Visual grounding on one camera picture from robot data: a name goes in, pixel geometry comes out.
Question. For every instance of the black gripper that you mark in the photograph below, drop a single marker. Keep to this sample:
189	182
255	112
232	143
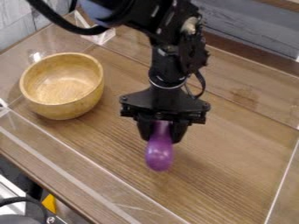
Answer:
162	104

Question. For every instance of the purple toy eggplant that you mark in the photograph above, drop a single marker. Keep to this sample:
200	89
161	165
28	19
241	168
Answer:
158	149

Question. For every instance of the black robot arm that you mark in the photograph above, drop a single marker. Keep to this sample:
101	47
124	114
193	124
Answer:
170	23

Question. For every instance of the brown wooden bowl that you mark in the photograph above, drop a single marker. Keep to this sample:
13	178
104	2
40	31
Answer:
62	85

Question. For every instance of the yellow black device bottom left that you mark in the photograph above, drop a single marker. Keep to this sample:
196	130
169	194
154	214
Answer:
42	209

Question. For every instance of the clear acrylic tray wall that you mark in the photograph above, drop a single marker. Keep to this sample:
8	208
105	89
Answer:
89	189

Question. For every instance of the clear acrylic corner bracket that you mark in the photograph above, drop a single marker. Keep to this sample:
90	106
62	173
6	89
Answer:
97	39

